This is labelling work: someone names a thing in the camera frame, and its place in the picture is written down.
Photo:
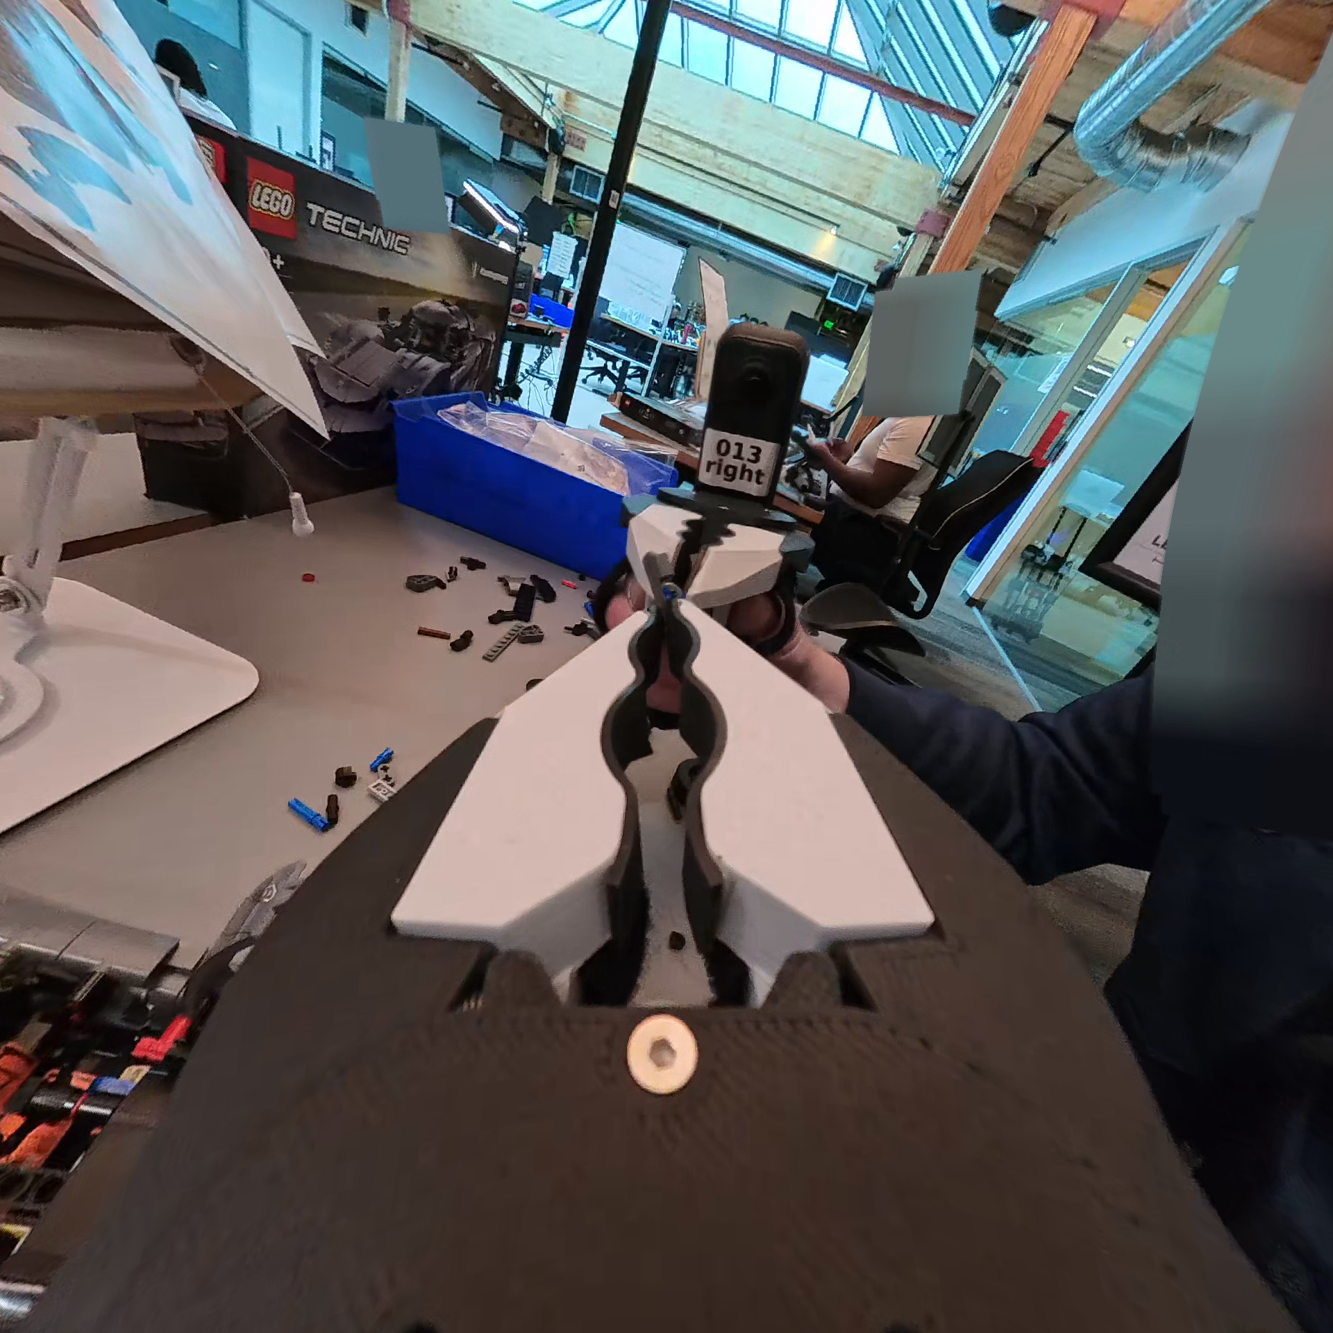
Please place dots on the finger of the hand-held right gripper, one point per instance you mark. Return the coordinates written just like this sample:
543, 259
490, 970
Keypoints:
734, 569
650, 548

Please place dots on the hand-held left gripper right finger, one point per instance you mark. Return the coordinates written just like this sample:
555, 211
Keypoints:
821, 832

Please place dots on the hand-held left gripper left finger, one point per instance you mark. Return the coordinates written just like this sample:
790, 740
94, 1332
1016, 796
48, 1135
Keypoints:
509, 832

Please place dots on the small grey lego connector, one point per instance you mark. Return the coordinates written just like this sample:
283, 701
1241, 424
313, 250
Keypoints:
656, 570

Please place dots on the grey lego car model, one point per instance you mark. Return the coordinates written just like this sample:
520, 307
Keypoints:
94, 938

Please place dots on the person's right forearm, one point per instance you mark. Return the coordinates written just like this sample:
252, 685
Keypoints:
989, 770

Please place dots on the dark lego set box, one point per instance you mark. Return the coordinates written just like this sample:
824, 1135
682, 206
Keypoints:
344, 229

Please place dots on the person's right hand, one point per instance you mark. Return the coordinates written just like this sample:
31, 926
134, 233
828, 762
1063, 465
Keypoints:
812, 672

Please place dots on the black chair armrest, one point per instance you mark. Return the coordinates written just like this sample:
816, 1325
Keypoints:
852, 606

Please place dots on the crumpled clear plastic bags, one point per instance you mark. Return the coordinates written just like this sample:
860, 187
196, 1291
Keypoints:
561, 449

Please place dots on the blue plastic bin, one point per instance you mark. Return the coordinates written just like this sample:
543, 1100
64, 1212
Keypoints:
478, 491

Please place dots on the black metal pole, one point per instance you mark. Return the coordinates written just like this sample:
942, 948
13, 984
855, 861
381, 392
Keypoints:
615, 189

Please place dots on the black office chair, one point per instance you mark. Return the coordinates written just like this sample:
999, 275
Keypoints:
978, 500

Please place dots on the black white sign board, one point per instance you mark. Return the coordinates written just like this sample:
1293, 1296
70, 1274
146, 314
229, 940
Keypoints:
1147, 541

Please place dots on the white metal book stand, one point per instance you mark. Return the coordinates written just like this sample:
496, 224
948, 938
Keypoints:
126, 678

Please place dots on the open instruction booklet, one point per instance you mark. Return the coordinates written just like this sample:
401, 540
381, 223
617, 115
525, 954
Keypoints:
104, 157

